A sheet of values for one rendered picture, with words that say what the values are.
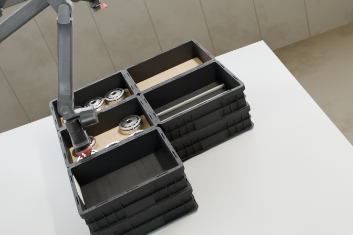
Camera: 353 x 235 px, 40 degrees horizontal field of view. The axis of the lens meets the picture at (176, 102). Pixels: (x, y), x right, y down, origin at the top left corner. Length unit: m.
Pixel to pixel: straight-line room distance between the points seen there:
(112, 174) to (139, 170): 0.12
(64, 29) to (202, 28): 2.18
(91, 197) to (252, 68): 1.13
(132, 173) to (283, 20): 2.46
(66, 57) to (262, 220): 0.92
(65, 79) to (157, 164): 0.49
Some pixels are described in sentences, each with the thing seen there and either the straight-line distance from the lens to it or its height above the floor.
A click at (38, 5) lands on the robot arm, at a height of 1.52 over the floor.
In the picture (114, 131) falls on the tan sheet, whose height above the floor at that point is 0.83.
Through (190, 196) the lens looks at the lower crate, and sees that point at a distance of 1.85.
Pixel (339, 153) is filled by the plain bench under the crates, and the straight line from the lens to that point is 1.99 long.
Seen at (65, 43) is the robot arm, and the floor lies 1.36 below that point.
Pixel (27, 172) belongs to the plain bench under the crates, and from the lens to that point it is 2.52.
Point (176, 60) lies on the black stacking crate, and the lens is 2.55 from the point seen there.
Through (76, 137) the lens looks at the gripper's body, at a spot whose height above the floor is 1.01.
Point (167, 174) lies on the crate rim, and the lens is 1.73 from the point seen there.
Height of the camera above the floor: 2.02
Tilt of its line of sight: 32 degrees down
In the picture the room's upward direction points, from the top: 20 degrees counter-clockwise
